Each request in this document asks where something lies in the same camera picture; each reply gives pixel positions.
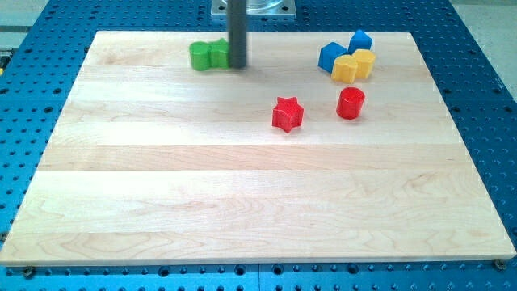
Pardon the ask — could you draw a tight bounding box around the green star block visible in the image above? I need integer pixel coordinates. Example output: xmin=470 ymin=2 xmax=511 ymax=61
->
xmin=208 ymin=38 xmax=229 ymax=69

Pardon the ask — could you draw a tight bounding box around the green cylinder block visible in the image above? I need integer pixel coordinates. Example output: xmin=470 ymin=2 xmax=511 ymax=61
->
xmin=189 ymin=41 xmax=211 ymax=71

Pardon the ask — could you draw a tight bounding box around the wooden board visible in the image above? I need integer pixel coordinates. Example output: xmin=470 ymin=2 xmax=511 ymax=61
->
xmin=1 ymin=31 xmax=515 ymax=267

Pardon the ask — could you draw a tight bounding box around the red star block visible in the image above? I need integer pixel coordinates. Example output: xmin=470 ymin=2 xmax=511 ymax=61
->
xmin=271 ymin=96 xmax=304 ymax=133

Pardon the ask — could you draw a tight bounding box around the red cylinder block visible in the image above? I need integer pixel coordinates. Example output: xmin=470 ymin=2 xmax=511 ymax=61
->
xmin=336 ymin=86 xmax=365 ymax=120

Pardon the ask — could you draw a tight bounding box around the yellow rounded block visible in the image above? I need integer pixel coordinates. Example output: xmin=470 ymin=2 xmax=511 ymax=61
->
xmin=330 ymin=55 xmax=358 ymax=84

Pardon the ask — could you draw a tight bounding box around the blue cube block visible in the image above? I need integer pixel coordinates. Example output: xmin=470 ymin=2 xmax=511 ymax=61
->
xmin=317 ymin=42 xmax=348 ymax=74

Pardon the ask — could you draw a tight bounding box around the yellow hexagon block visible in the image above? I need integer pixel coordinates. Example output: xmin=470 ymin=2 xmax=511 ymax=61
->
xmin=352 ymin=49 xmax=376 ymax=78

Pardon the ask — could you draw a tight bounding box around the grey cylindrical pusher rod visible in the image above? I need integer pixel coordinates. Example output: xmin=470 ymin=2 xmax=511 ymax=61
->
xmin=226 ymin=0 xmax=247 ymax=69

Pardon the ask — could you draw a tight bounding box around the blue pentagon block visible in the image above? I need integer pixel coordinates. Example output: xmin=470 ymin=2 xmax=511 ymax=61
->
xmin=348 ymin=29 xmax=373 ymax=54

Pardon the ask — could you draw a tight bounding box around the blue perforated table plate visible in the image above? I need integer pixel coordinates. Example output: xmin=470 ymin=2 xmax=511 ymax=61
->
xmin=1 ymin=1 xmax=516 ymax=290

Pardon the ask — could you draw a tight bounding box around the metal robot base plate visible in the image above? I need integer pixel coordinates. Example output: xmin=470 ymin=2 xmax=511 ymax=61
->
xmin=210 ymin=0 xmax=296 ymax=19

